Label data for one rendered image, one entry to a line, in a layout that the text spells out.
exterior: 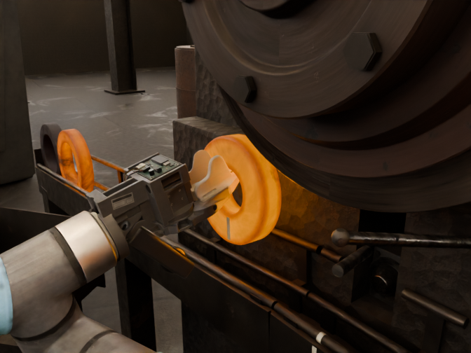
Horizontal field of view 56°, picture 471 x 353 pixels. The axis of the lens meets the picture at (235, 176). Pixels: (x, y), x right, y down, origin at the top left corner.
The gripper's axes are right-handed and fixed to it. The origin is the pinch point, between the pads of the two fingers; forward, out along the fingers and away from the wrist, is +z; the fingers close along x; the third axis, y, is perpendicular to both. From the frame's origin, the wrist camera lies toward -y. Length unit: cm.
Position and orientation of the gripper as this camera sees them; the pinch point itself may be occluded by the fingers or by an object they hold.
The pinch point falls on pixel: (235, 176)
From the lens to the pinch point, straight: 63.2
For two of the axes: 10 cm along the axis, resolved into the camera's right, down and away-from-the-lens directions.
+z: 7.6, -4.4, 4.8
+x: -6.1, -2.4, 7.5
